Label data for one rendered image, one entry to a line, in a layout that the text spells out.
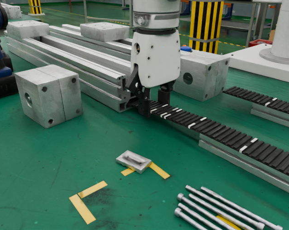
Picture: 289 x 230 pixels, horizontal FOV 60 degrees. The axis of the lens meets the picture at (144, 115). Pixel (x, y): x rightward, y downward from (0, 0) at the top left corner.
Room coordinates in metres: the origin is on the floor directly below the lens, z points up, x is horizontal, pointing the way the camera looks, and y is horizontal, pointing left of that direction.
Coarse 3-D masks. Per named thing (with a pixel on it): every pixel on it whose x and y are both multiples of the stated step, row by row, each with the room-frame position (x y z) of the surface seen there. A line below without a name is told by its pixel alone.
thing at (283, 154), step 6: (276, 150) 0.32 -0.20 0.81; (282, 150) 0.31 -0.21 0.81; (270, 156) 0.30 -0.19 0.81; (276, 156) 0.30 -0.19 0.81; (282, 156) 0.30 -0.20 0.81; (288, 156) 0.30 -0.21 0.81; (264, 162) 0.29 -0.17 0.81; (270, 162) 0.29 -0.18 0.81; (276, 162) 0.28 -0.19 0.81; (282, 162) 0.29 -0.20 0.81; (276, 168) 0.27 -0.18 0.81
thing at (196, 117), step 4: (192, 116) 0.43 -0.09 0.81; (196, 116) 0.43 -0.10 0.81; (200, 116) 0.43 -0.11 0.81; (184, 120) 0.41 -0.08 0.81; (188, 120) 0.41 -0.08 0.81; (192, 120) 0.41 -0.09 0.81; (196, 120) 0.41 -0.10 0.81; (180, 124) 0.40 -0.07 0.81; (184, 124) 0.40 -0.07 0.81; (188, 124) 0.40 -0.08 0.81
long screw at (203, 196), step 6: (186, 186) 0.27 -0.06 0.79; (192, 192) 0.26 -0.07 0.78; (198, 192) 0.26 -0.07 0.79; (204, 198) 0.25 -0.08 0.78; (210, 198) 0.24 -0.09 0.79; (216, 204) 0.24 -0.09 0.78; (222, 204) 0.23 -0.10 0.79; (228, 210) 0.23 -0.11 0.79; (234, 210) 0.22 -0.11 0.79; (240, 216) 0.22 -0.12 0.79; (246, 216) 0.21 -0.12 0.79; (252, 222) 0.21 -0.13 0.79; (258, 228) 0.20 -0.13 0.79
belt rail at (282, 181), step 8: (200, 136) 0.38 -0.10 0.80; (200, 144) 0.37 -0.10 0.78; (208, 144) 0.36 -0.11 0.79; (216, 144) 0.35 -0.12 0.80; (216, 152) 0.35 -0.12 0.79; (224, 152) 0.34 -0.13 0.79; (232, 152) 0.33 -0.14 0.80; (240, 152) 0.32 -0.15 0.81; (232, 160) 0.33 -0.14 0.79; (240, 160) 0.32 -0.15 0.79; (248, 160) 0.31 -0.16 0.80; (248, 168) 0.31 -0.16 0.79; (256, 168) 0.30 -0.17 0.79; (264, 168) 0.29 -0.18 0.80; (272, 168) 0.28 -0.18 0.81; (264, 176) 0.29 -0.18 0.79; (272, 176) 0.28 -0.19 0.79; (280, 176) 0.27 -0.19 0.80; (288, 176) 0.27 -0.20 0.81; (280, 184) 0.27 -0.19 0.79; (288, 184) 0.27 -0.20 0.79; (288, 192) 0.26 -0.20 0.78
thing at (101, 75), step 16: (16, 48) 1.00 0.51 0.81; (32, 48) 0.87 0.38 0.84; (48, 48) 0.77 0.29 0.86; (64, 48) 0.85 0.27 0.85; (80, 48) 0.77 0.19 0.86; (48, 64) 0.78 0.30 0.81; (64, 64) 0.69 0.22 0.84; (80, 64) 0.62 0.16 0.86; (96, 64) 0.60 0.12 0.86; (112, 64) 0.64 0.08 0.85; (128, 64) 0.60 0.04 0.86; (80, 80) 0.63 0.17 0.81; (96, 80) 0.57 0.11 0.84; (112, 80) 0.52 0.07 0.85; (96, 96) 0.57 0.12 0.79; (112, 96) 0.54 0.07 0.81; (128, 96) 0.53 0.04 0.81
